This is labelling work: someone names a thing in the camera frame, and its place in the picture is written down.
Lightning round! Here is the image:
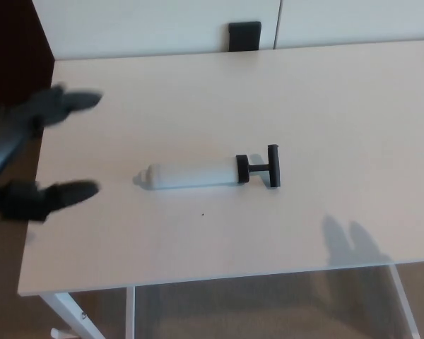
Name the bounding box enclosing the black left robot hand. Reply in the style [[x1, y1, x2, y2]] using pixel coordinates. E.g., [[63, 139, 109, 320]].
[[0, 83, 104, 224]]

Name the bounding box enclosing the white air pump black handle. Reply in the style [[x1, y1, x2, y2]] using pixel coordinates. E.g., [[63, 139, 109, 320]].
[[133, 143, 282, 192]]

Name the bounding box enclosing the white desk leg frame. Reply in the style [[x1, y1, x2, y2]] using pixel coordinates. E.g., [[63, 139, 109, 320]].
[[40, 286, 136, 339], [389, 262, 422, 339]]

